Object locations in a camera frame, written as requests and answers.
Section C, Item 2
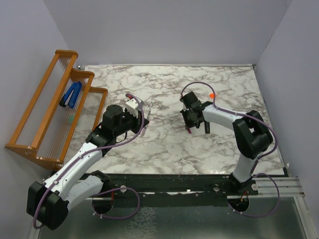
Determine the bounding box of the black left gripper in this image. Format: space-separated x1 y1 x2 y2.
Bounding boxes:
114 108 150 137

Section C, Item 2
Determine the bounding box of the pink highlighter pen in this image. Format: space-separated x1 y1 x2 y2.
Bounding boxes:
140 125 148 137

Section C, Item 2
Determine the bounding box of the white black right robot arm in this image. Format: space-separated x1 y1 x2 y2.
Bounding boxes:
180 99 273 195

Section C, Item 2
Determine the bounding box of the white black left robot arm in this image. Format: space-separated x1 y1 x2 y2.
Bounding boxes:
26 100 149 230

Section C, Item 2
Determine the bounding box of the black orange highlighter pen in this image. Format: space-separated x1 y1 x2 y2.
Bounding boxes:
204 121 210 134

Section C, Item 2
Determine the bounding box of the green object in rack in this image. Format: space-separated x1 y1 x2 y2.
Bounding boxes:
68 116 74 123

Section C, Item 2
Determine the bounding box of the blue stapler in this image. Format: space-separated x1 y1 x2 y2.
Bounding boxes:
59 81 82 109

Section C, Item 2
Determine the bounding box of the orange wooden rack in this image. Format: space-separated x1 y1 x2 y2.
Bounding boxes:
5 50 108 170

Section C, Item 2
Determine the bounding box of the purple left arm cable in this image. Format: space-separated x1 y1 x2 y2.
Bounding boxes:
32 93 148 230

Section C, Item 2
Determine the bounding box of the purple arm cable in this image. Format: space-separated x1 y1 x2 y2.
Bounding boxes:
32 93 148 230
180 82 281 218

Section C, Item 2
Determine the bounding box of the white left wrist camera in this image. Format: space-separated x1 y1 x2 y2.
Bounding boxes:
125 98 140 118

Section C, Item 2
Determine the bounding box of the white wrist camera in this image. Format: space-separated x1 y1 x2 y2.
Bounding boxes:
180 92 201 110
125 98 140 118

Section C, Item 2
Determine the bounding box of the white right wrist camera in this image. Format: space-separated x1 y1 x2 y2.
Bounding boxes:
180 92 201 110

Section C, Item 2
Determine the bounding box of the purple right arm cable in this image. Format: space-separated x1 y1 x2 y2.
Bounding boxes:
180 82 281 218

